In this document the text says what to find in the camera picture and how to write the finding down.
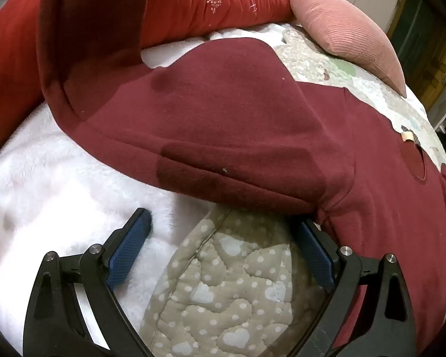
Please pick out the pale patchwork quilted bedspread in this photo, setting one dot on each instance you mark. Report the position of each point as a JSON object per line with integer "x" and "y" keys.
{"x": 375, "y": 93}

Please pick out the beige heart quilted cover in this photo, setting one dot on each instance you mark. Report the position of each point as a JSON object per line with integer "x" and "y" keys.
{"x": 226, "y": 297}

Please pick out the red embroidered bolster pillow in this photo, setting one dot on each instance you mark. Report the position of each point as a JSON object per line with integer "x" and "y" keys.
{"x": 223, "y": 7}

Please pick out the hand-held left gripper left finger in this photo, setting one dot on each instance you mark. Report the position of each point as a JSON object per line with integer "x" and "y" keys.
{"x": 128, "y": 249}

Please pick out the white fleece blanket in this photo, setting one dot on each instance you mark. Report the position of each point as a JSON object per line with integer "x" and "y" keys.
{"x": 41, "y": 193}

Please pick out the maroon fleece garment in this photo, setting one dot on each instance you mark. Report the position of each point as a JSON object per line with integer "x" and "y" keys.
{"x": 226, "y": 119}

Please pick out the wooden door frame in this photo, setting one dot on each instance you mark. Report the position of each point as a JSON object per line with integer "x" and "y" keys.
{"x": 416, "y": 26}

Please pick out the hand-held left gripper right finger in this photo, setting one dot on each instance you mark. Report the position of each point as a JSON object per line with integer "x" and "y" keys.
{"x": 316, "y": 253}

